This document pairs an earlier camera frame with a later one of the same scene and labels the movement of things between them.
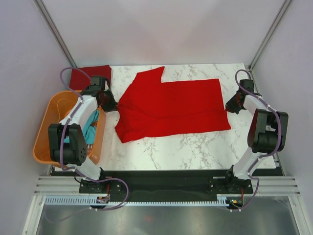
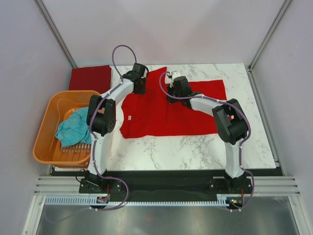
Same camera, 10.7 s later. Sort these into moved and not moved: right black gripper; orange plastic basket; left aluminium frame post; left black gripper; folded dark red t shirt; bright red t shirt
Moved: left black gripper; right black gripper
Not moved: folded dark red t shirt; left aluminium frame post; bright red t shirt; orange plastic basket
